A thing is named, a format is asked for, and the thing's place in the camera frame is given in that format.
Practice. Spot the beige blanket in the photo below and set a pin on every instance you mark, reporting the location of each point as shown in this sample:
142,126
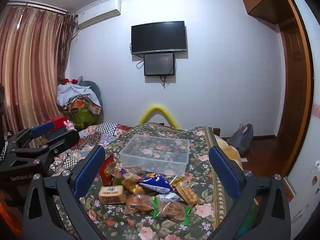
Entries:
232,152

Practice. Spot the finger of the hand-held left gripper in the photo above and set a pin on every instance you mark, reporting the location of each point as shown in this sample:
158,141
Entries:
42,129
63,138

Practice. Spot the wooden bed frame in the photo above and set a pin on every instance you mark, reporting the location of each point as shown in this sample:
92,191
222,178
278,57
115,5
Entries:
217,132

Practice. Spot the patchwork quilt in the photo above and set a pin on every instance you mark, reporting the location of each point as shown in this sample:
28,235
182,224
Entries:
100,135

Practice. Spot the pink toy figure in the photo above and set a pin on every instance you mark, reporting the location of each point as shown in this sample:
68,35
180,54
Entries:
69,125

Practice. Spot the small black wall monitor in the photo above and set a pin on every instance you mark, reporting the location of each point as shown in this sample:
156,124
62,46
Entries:
159,64

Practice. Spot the blue snack packet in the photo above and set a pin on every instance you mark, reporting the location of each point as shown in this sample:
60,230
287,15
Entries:
156,182

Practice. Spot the bread packet with white label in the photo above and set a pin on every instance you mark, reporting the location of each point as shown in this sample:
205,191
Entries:
112,194

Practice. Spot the white air conditioner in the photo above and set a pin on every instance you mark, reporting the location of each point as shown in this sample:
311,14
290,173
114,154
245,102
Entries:
98,12

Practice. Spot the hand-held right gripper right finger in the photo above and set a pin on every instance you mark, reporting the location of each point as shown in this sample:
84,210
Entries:
223,172

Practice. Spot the red snack bag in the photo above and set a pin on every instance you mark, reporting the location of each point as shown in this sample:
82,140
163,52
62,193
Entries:
106,172

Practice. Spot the grey backpack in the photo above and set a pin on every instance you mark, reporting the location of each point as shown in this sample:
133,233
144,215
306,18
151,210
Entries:
241,137

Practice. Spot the grey chair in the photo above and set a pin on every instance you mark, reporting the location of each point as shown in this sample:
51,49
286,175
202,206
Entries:
96,92

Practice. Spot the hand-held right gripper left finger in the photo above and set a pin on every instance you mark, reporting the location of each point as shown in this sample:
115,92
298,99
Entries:
90,172

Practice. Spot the floral blanket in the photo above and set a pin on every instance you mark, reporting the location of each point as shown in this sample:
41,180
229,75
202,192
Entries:
200,135

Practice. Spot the small yellow green packet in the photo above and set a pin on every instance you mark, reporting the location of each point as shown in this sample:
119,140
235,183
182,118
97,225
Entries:
178,179

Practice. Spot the orange pastry packet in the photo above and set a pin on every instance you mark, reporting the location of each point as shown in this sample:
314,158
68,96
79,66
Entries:
140,203

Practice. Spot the cookie packet with green ends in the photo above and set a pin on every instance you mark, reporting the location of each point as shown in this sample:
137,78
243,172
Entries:
173,211

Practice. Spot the large black wall television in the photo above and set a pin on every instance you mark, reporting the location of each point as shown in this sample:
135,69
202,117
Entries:
159,37

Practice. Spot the red box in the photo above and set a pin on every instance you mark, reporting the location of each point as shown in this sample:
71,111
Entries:
57,121

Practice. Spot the wooden door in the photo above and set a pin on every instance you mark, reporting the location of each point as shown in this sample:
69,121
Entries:
293,92

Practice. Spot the white curtain rail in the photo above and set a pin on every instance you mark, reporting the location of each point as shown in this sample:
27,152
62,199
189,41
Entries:
37,5

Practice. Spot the waffle packet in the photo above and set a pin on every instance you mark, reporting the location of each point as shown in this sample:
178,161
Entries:
188,192

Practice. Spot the striped pink curtain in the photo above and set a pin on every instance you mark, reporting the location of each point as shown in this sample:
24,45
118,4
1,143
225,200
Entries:
32,62

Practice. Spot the clear plastic storage box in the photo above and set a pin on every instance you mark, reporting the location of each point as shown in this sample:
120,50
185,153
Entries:
150,165

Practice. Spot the pile of clothes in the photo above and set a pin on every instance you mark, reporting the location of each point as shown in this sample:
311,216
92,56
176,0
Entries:
75,93

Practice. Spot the yellow pastry packet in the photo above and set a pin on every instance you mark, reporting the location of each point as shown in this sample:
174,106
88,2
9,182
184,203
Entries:
133,188

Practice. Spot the yellow foam tube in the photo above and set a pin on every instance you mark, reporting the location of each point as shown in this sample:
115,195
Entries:
157,108

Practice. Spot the orange garment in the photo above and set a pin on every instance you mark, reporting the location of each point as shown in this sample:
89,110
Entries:
6,205

